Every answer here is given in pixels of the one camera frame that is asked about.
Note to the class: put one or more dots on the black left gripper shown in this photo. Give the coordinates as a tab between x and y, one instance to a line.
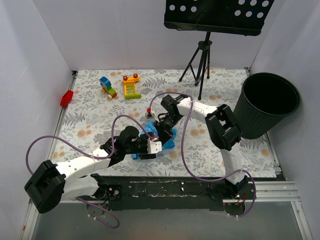
144	149

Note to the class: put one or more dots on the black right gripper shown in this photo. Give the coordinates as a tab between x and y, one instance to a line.
164	128

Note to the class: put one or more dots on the blue trash bag roll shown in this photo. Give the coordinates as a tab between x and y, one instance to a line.
150	130

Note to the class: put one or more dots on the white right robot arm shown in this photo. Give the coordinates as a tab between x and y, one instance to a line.
223	130

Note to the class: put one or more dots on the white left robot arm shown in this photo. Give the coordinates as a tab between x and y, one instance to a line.
52	182

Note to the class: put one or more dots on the black ribbed trash bin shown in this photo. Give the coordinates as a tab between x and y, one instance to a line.
265	100

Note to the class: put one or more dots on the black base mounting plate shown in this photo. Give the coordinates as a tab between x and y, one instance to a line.
161	193

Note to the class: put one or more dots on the yellow toy block house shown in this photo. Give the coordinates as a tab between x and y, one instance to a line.
129	86

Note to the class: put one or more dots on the floral patterned table mat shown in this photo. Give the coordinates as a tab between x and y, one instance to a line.
91	118

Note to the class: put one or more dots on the black music stand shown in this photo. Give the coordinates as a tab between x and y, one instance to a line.
238	17

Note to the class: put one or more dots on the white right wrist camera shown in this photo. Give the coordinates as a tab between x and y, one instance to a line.
149	114

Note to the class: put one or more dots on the red block on rail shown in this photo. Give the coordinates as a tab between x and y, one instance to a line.
66	98

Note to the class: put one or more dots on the aluminium frame rail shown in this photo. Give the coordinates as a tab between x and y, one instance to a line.
275	213

